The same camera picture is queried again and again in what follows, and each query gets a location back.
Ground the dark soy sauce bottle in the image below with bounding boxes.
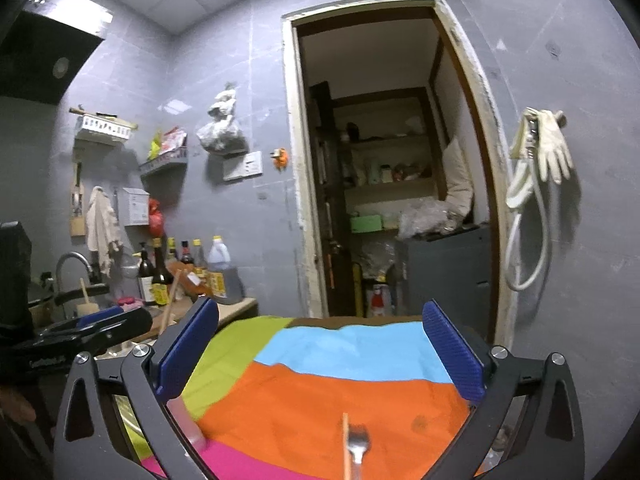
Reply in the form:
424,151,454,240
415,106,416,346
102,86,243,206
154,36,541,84
152,237,174,307

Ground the brown packaged box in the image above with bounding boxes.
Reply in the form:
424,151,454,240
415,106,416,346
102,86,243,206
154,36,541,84
168,261,214,301

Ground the multicolour striped tablecloth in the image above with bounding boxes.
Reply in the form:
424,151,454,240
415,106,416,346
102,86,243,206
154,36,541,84
114,314,474,480

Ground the dark grey cabinet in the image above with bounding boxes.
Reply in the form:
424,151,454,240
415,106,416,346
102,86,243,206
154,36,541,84
395,224,491,337

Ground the chrome faucet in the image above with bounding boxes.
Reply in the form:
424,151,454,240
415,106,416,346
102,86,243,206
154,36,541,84
54,250,104,308

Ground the white plastic jug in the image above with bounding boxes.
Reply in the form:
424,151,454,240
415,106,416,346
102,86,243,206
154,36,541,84
206,235,231,272

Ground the steel fork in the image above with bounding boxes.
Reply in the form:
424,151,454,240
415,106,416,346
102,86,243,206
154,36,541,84
347,425,370,480

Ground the hanging white cloth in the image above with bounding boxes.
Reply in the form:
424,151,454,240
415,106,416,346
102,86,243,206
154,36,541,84
86,186,122,278

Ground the red plastic bag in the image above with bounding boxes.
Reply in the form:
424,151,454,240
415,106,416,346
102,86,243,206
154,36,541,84
149,198,165,238

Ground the wooden chopstick left of fork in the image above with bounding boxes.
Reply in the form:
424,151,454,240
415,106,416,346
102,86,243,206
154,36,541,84
342,413,352,480

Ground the green box on shelf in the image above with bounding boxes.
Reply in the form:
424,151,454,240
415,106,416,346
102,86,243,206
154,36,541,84
350,214,383,234

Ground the white rubber glove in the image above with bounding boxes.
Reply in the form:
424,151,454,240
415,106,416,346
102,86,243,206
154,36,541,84
509,107,574,188

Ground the black range hood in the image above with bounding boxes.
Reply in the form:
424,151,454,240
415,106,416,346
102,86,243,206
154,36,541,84
0,11,103,105

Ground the white hose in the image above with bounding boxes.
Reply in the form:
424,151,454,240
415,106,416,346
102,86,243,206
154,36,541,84
503,119,551,293

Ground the grey wall shelf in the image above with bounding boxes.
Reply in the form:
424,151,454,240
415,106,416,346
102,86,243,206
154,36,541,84
139,146,188,177

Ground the wall power socket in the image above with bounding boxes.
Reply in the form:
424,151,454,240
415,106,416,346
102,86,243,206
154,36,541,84
222,151,262,182

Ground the orange wall hook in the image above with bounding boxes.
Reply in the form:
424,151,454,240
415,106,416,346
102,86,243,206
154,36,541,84
270,148,288,171

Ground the white plastic bag on wall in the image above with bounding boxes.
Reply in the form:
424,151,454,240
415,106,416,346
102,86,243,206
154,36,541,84
196,82,248,157

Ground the white wall rack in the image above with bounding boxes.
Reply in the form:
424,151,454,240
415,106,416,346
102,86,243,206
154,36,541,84
68,107,138,146

